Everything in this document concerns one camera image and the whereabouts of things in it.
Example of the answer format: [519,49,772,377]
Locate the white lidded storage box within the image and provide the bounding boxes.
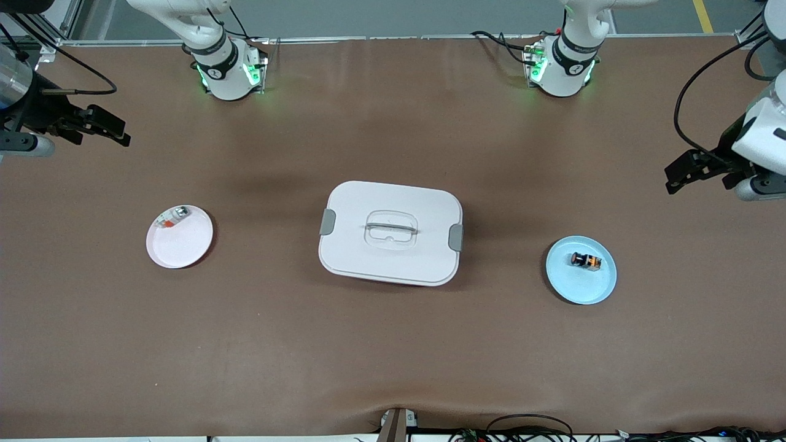
[318,180,464,287]

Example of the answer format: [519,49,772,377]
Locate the pink round plate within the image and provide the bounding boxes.
[146,204,214,269]

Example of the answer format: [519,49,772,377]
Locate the light blue round plate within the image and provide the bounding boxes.
[545,236,618,306]

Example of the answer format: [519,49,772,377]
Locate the aluminium frame beam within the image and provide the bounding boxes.
[37,0,84,56]
[734,0,786,50]

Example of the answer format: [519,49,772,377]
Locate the clear white switch part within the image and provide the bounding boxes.
[155,207,191,229]

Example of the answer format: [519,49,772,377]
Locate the black right arm base cable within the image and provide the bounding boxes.
[212,0,254,42]

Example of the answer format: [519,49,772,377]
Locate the black left arm base cables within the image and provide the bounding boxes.
[470,29,541,65]

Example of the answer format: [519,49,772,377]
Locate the long black cable bundle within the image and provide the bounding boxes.
[614,425,786,442]

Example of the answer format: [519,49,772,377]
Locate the aluminium table edge rail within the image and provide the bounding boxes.
[37,35,741,48]

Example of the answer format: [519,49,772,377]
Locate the black looped cable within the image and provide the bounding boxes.
[485,414,575,442]

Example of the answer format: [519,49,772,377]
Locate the brown wedge post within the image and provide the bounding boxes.
[376,407,419,442]

